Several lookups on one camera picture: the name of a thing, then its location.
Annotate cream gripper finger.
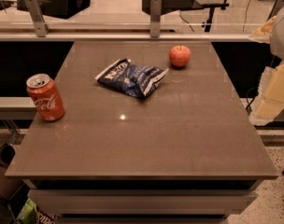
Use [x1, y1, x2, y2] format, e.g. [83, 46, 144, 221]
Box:
[248, 16, 276, 44]
[249, 61, 284, 126]

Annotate red apple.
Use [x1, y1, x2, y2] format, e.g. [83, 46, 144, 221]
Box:
[169, 45, 192, 67]

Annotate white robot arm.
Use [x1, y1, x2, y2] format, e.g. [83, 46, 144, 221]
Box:
[249, 6, 284, 126]

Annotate red coke can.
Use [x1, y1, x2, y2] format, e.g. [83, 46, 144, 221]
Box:
[26, 74, 64, 121]

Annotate blue chip bag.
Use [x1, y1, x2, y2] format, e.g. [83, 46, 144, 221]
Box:
[95, 59, 169, 98]

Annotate grey table drawer unit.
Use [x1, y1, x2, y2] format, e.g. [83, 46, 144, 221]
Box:
[28, 189, 257, 219]

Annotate green snack bag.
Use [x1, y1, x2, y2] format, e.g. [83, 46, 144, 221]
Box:
[17, 198, 36, 224]

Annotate dark bin at left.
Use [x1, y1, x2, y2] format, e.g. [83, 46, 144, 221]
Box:
[0, 144, 22, 200]

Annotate black cable on floor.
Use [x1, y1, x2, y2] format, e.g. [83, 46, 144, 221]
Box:
[244, 87, 259, 111]

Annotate right metal rail bracket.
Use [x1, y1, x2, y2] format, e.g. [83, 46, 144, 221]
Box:
[268, 0, 284, 19]

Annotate metal rail bracket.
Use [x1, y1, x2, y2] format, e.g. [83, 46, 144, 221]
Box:
[23, 0, 49, 37]
[150, 0, 162, 37]
[268, 0, 284, 19]

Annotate middle metal rail bracket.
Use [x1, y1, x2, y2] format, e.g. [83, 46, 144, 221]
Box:
[150, 0, 162, 37]

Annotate left metal rail bracket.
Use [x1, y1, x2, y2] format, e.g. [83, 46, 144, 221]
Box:
[23, 0, 49, 37]

